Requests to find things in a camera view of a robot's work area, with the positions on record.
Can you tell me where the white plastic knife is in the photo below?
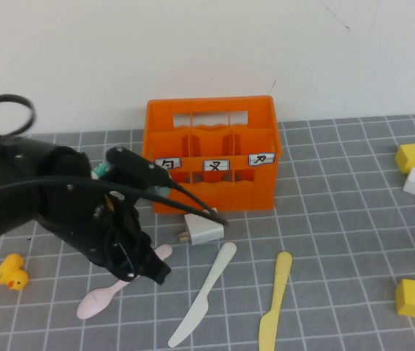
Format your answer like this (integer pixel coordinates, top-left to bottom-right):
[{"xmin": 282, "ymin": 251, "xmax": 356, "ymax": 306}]
[{"xmin": 167, "ymin": 241, "xmax": 237, "ymax": 348}]

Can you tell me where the orange plastic cutlery holder crate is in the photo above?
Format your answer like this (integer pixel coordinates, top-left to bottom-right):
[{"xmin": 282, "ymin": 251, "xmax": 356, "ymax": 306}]
[{"xmin": 141, "ymin": 94, "xmax": 284, "ymax": 214}]

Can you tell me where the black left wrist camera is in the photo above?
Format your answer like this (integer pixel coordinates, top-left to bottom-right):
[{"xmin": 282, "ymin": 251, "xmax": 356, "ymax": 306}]
[{"xmin": 104, "ymin": 146, "xmax": 174, "ymax": 197}]

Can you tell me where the long black camera cable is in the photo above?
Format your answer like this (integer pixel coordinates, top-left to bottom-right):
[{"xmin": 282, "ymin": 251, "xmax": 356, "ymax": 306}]
[{"xmin": 0, "ymin": 174, "xmax": 230, "ymax": 226}]

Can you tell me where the green white glue stick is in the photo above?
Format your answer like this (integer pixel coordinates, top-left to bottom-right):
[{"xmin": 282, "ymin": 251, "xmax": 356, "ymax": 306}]
[{"xmin": 91, "ymin": 162, "xmax": 110, "ymax": 181}]

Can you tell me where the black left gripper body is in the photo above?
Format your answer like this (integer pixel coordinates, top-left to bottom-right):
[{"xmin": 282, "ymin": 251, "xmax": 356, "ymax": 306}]
[{"xmin": 83, "ymin": 192, "xmax": 145, "ymax": 273}]

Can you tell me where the yellow plastic knife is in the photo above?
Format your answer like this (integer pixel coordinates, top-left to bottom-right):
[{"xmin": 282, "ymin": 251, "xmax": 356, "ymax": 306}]
[{"xmin": 258, "ymin": 251, "xmax": 294, "ymax": 351}]

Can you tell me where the short looped black wrist cable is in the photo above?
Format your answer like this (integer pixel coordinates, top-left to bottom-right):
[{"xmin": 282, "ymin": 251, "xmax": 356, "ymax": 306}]
[{"xmin": 0, "ymin": 94, "xmax": 37, "ymax": 147}]

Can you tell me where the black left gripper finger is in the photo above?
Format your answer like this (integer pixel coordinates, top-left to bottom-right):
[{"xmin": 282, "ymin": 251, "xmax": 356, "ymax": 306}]
[
  {"xmin": 100, "ymin": 251, "xmax": 136, "ymax": 283},
  {"xmin": 133, "ymin": 233, "xmax": 172, "ymax": 287}
]

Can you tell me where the white charger plug adapter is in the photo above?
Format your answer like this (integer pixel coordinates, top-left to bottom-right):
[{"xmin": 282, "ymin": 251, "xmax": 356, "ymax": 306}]
[{"xmin": 178, "ymin": 207, "xmax": 226, "ymax": 246}]

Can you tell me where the pink plastic spoon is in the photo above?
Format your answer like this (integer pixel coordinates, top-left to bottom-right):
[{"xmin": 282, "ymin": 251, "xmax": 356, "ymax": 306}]
[{"xmin": 76, "ymin": 244, "xmax": 174, "ymax": 320}]

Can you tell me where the grey grid table mat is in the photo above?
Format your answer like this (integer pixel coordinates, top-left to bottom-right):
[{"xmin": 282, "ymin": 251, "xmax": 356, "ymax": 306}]
[{"xmin": 0, "ymin": 113, "xmax": 415, "ymax": 351}]

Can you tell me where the yellow rubber duck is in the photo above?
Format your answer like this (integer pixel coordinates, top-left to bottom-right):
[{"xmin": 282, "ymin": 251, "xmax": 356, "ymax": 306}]
[{"xmin": 0, "ymin": 253, "xmax": 30, "ymax": 292}]

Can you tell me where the yellow foam cube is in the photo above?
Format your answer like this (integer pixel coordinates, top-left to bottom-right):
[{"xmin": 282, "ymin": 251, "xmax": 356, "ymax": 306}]
[
  {"xmin": 395, "ymin": 143, "xmax": 415, "ymax": 174},
  {"xmin": 395, "ymin": 279, "xmax": 415, "ymax": 318}
]

